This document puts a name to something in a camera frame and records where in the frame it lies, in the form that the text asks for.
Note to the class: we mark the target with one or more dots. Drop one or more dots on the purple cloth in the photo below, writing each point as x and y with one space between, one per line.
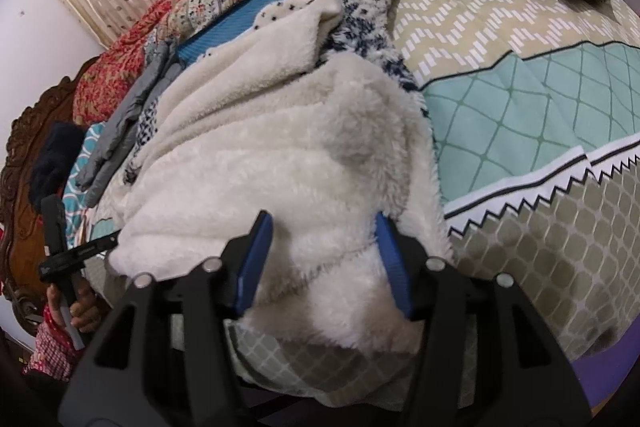
605 377

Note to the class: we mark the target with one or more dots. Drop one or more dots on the beige mint geometric bedsheet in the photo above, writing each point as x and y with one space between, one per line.
525 107

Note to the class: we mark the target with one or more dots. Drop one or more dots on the person's left forearm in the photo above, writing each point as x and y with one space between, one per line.
50 347

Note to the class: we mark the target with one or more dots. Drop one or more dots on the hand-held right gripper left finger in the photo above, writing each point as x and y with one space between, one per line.
255 257

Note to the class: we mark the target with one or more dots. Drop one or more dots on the white fleece garment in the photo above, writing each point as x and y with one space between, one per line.
280 157

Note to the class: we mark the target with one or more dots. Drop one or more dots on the navy fuzzy garment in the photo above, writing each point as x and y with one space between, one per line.
52 162

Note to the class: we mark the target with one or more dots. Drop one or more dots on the grey cloth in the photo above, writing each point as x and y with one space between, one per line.
125 122

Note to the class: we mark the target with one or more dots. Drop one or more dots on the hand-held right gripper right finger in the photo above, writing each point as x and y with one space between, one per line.
395 267

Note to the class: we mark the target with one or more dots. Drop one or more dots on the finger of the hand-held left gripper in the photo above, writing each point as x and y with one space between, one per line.
90 249
52 222

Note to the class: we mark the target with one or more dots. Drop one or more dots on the red floral quilt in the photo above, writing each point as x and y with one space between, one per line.
115 67

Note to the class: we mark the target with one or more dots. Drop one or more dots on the carved wooden headboard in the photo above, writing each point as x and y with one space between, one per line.
20 147

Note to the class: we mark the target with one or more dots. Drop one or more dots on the teal lattice print pillow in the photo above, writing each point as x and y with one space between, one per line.
82 187

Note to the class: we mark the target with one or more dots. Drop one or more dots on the person's left hand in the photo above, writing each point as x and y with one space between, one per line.
85 312

